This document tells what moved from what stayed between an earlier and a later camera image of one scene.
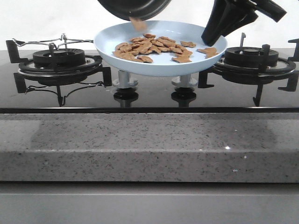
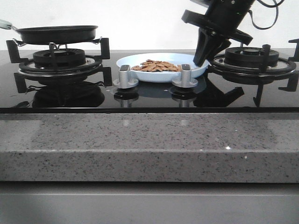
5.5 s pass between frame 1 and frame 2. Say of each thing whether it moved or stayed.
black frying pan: moved
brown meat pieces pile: moved
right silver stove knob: stayed
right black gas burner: stayed
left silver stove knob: stayed
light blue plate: moved
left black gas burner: stayed
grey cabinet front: stayed
